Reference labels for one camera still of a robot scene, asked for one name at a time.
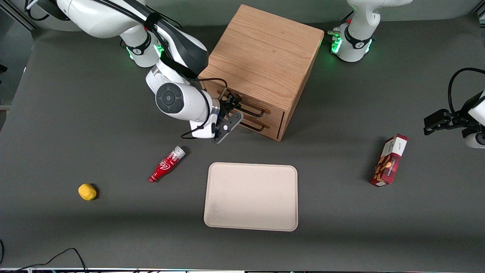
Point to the beige rectangular tray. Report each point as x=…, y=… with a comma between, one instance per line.
x=251, y=197

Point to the red cola bottle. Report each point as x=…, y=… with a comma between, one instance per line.
x=165, y=167

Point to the aluminium frame rail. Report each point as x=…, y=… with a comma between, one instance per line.
x=480, y=14
x=21, y=19

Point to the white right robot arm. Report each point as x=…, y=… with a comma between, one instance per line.
x=178, y=98

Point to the yellow lemon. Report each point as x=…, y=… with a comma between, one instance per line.
x=87, y=192

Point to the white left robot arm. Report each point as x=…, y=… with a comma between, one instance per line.
x=356, y=41

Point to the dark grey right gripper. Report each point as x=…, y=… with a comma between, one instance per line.
x=227, y=106

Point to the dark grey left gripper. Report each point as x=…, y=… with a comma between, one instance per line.
x=459, y=116

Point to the red snack box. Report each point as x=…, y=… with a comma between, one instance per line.
x=389, y=161

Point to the oak wooden drawer cabinet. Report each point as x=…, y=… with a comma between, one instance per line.
x=265, y=49

